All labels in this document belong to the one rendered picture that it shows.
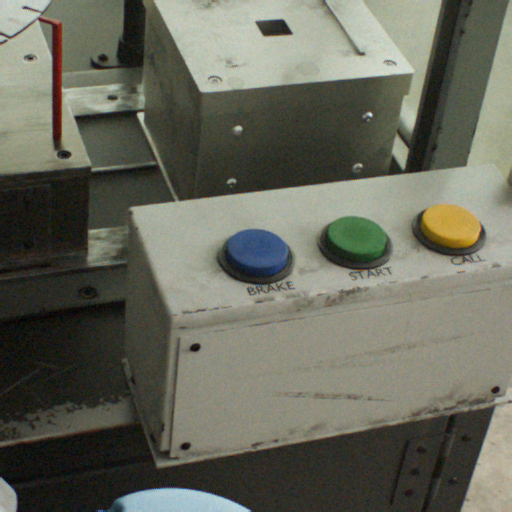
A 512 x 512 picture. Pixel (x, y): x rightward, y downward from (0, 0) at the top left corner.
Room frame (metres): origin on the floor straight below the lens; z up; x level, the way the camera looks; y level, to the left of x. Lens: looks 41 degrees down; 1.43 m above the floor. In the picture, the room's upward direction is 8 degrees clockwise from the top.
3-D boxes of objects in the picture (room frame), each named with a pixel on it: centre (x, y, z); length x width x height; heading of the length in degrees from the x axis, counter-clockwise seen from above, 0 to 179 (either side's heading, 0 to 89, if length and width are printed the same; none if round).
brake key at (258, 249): (0.63, 0.00, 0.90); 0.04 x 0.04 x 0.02
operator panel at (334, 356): (0.67, -0.06, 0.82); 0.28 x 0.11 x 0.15; 113
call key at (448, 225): (0.68, -0.13, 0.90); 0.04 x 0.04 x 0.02
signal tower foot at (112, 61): (1.09, 0.15, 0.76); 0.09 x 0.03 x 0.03; 113
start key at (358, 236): (0.66, -0.07, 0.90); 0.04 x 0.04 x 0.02
